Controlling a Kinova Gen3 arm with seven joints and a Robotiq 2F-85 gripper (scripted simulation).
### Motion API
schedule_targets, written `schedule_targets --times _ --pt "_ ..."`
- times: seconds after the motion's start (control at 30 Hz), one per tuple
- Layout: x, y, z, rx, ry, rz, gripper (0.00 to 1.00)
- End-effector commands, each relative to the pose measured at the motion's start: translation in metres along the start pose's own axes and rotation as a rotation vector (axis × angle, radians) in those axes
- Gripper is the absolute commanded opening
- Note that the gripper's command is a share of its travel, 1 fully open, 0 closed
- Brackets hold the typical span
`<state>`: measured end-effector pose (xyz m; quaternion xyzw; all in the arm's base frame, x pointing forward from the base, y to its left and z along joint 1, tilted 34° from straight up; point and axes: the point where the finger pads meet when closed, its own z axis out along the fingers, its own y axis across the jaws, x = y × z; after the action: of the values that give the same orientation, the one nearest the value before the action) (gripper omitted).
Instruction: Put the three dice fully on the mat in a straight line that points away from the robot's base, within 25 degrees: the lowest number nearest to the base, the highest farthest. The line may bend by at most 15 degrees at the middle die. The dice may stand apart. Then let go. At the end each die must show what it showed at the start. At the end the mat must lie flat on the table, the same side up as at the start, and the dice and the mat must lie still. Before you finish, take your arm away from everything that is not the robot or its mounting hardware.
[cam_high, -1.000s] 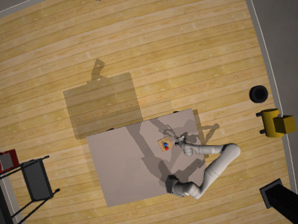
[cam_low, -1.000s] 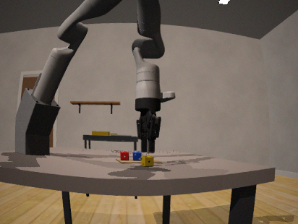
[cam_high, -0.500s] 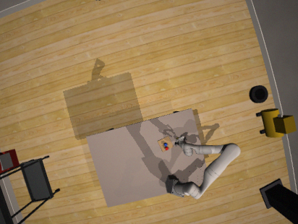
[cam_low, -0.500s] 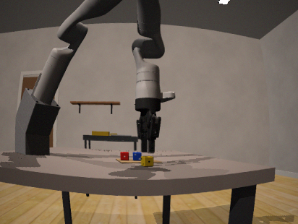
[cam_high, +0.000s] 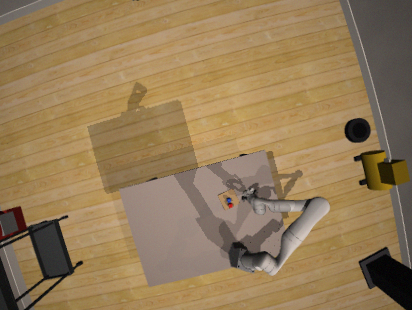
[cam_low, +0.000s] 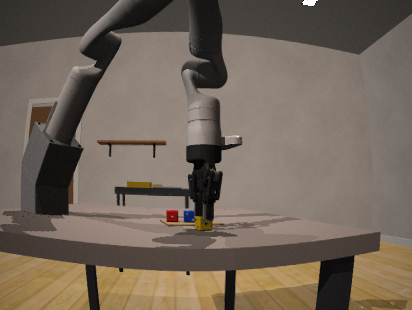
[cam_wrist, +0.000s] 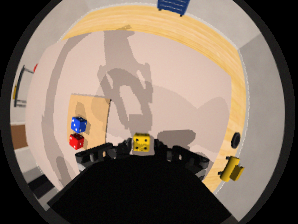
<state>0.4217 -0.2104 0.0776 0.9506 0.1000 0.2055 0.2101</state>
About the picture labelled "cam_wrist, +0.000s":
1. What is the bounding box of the red die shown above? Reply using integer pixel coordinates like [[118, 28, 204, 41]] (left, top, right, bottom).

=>
[[69, 133, 84, 150]]

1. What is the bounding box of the yellow die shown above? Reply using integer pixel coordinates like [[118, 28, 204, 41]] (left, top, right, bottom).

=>
[[133, 133, 150, 152]]

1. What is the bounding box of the blue die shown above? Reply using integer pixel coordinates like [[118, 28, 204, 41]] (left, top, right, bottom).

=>
[[71, 117, 87, 133]]

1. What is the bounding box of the tan square mat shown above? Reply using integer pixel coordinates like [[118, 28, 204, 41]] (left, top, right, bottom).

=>
[[67, 95, 111, 150]]

